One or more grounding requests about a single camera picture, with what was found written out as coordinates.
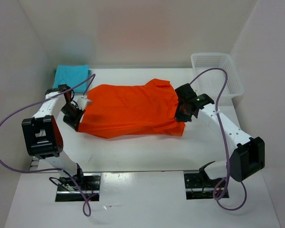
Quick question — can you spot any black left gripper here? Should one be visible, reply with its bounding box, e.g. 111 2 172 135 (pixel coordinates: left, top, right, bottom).
60 103 85 131

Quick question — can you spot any orange t shirt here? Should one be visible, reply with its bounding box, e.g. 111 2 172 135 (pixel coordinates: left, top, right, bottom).
78 79 185 139

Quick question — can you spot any light blue t shirt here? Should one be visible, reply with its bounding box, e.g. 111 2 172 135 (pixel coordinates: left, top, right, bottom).
52 65 91 88

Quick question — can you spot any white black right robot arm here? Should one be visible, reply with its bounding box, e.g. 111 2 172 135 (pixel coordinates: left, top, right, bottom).
174 83 265 187

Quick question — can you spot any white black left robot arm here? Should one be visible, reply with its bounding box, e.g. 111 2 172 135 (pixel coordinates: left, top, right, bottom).
21 84 85 190

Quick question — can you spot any white plastic basket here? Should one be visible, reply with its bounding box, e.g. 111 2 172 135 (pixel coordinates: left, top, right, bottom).
190 53 244 98

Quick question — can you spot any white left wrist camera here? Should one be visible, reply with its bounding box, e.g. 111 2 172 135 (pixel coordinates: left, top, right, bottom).
76 96 92 111

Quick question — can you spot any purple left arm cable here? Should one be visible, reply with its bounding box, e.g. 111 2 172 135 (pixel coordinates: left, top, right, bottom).
0 73 97 217

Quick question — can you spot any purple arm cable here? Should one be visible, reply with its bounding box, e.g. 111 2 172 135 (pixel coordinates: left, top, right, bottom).
189 67 247 211
0 73 97 217

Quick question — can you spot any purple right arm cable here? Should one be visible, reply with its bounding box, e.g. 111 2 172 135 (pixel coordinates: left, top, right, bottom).
189 67 247 211

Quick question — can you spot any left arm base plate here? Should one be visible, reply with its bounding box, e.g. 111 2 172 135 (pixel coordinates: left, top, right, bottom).
54 172 101 202

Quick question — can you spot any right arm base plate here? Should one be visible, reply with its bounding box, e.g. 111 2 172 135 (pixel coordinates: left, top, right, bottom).
184 172 225 200

